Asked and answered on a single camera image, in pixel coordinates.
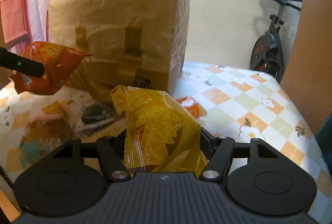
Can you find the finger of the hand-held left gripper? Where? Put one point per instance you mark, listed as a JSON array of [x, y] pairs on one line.
[[23, 64]]

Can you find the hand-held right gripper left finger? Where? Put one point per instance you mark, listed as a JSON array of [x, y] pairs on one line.
[[111, 152]]

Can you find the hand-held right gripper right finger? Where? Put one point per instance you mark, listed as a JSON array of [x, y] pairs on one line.
[[220, 154]]

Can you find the orange chips packet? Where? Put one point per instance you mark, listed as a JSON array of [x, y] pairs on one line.
[[57, 63]]

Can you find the yellow chips packet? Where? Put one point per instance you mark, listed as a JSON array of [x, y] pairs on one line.
[[155, 122]]

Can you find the plastic-lined cardboard box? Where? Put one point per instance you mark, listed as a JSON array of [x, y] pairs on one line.
[[116, 32]]

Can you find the clear packet with dark contents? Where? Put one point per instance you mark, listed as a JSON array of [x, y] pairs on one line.
[[94, 116]]

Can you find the small orange packet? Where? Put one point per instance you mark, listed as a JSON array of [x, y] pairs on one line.
[[190, 107]]

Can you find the checkered floral tablecloth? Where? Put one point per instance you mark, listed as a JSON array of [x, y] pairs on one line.
[[246, 99]]

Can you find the orange teal snack packet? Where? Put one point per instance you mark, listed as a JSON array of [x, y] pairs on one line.
[[44, 135]]

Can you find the teal cloth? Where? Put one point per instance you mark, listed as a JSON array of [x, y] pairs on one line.
[[327, 133]]

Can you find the black exercise bike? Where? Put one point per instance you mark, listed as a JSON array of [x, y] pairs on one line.
[[269, 47]]

